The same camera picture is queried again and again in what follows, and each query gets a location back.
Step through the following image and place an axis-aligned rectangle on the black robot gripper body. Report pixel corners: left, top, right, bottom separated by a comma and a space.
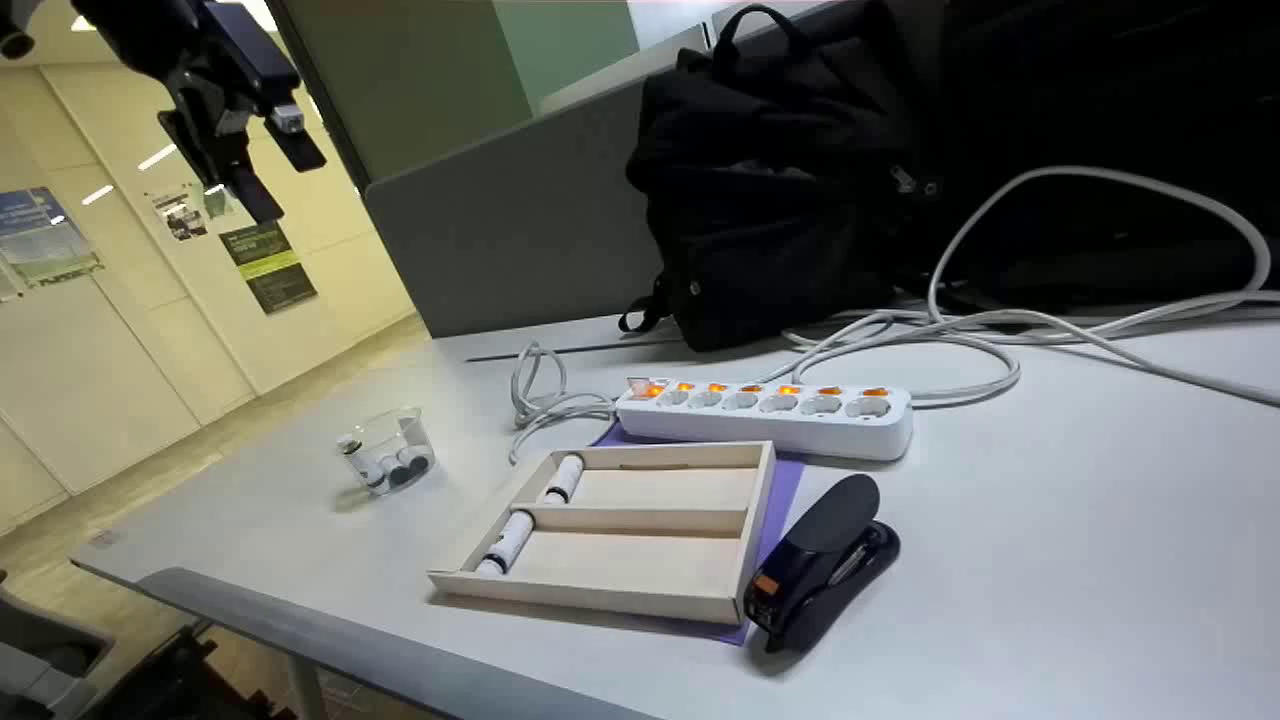
113, 0, 326, 225

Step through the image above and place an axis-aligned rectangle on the small bottle in bowl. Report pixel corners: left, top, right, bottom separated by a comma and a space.
384, 455, 432, 487

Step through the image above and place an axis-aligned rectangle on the white bottle top compartment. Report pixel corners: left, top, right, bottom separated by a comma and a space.
543, 455, 586, 505

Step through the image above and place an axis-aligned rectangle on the white bottle compartment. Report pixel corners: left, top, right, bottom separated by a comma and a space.
543, 455, 586, 505
476, 511, 537, 578

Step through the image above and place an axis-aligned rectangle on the white bottle bottom compartment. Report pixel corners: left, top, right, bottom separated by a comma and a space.
476, 511, 537, 578

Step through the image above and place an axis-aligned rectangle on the wooden compartment box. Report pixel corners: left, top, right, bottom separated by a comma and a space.
432, 442, 778, 625

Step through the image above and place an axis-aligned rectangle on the black backpack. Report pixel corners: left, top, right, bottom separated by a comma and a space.
619, 0, 927, 351

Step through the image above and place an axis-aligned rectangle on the purple paper sheet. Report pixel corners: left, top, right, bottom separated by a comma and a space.
592, 423, 806, 648

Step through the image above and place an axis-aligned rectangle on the white power strip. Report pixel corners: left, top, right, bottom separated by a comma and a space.
617, 380, 914, 463

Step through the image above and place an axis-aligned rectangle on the black stapler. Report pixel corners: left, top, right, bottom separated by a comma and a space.
745, 476, 899, 652

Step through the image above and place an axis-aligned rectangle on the small wall photo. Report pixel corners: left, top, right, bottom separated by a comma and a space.
156, 187, 208, 240

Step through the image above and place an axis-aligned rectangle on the green wall poster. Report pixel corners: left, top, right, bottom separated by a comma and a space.
219, 225, 316, 317

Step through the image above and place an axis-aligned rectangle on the blue wall poster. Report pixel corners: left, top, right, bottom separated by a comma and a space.
0, 187, 102, 288

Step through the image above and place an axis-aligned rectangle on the white power cable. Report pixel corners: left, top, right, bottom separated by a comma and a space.
463, 165, 1280, 463

